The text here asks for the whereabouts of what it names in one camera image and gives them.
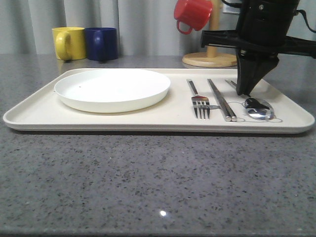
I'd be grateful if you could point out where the white round plate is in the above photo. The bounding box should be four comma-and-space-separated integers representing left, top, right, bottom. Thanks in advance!
54, 69, 171, 113

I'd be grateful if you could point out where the cream rabbit serving tray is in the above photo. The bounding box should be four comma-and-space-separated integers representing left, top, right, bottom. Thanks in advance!
3, 69, 315, 134

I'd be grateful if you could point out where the yellow mug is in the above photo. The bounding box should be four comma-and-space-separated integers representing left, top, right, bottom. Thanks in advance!
52, 27, 86, 61

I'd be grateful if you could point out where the silver fork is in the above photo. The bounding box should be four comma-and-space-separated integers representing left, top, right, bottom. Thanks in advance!
187, 79, 210, 119

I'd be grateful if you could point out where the grey curtain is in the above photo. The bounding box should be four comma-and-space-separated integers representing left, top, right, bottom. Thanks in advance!
0, 0, 316, 57

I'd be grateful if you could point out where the wooden mug tree stand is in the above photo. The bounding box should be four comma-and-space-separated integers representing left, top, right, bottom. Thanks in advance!
182, 0, 237, 68

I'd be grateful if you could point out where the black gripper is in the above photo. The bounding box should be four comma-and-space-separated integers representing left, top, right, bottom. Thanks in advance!
201, 0, 316, 95

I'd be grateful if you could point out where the red mug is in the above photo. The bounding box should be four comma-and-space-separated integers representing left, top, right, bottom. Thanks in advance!
174, 0, 213, 35

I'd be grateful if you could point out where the dark blue mug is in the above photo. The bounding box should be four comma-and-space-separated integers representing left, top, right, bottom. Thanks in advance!
84, 27, 119, 61

